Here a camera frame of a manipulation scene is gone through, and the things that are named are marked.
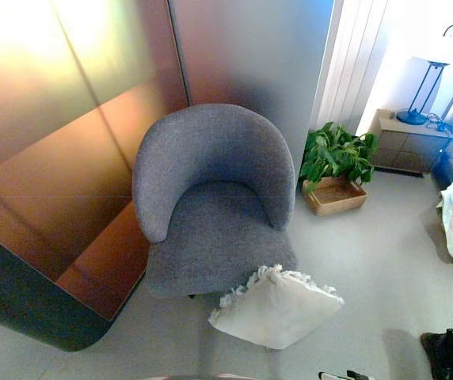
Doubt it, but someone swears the dark cable on bedside table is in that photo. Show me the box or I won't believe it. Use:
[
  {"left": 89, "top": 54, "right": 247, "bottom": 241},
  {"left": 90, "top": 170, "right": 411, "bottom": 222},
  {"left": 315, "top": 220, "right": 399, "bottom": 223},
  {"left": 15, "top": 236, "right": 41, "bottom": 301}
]
[{"left": 424, "top": 112, "right": 452, "bottom": 132}]

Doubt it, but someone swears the white fringed pillow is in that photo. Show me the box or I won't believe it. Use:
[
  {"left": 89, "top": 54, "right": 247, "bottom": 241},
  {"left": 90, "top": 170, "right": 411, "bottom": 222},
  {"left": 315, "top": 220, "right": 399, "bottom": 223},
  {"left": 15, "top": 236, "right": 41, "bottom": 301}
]
[{"left": 207, "top": 264, "right": 345, "bottom": 351}]

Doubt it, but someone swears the table lamp with white shade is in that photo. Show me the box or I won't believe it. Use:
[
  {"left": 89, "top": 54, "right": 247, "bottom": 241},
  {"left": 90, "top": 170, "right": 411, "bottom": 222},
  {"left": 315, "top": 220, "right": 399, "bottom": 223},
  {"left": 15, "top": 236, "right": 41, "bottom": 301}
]
[{"left": 395, "top": 23, "right": 453, "bottom": 126}]

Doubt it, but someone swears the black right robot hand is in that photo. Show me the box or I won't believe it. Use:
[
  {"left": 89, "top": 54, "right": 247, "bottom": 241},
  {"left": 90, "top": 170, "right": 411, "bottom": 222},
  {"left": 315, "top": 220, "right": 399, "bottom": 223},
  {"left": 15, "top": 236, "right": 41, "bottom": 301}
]
[{"left": 317, "top": 369, "right": 375, "bottom": 380}]

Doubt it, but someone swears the wooden planter box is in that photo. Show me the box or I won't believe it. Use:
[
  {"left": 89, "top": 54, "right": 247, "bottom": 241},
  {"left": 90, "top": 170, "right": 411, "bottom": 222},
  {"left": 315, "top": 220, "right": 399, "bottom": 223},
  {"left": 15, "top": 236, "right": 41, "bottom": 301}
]
[{"left": 301, "top": 175, "right": 369, "bottom": 217}]

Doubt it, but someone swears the beige bedside table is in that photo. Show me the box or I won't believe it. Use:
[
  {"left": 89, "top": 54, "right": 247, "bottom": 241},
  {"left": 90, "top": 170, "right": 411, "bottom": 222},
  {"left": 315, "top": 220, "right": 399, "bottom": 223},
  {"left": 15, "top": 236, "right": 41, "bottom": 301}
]
[{"left": 368, "top": 108, "right": 453, "bottom": 177}]

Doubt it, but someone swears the green leafy potted plant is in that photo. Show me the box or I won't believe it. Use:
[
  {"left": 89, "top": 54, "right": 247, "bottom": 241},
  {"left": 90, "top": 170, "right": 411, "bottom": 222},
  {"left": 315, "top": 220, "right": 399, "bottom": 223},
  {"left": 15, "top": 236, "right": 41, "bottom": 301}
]
[{"left": 298, "top": 121, "right": 379, "bottom": 194}]

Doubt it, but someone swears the dark cabinet with brown front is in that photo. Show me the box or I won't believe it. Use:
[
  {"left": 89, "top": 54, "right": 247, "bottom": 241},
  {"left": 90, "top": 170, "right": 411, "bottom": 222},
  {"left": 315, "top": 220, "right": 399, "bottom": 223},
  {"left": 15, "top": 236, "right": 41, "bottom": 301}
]
[{"left": 0, "top": 0, "right": 191, "bottom": 353}]

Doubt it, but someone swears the grey fabric tub armchair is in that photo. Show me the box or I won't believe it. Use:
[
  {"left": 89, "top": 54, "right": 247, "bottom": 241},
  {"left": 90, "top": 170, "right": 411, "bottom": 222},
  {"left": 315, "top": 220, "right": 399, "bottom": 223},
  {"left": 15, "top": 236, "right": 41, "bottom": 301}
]
[{"left": 131, "top": 103, "right": 299, "bottom": 300}]

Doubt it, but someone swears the white ribbed door panel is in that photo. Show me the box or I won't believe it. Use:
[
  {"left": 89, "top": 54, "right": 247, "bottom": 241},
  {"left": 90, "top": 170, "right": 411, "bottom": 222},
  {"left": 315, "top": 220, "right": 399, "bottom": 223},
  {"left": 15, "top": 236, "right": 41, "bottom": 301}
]
[{"left": 314, "top": 0, "right": 390, "bottom": 134}]

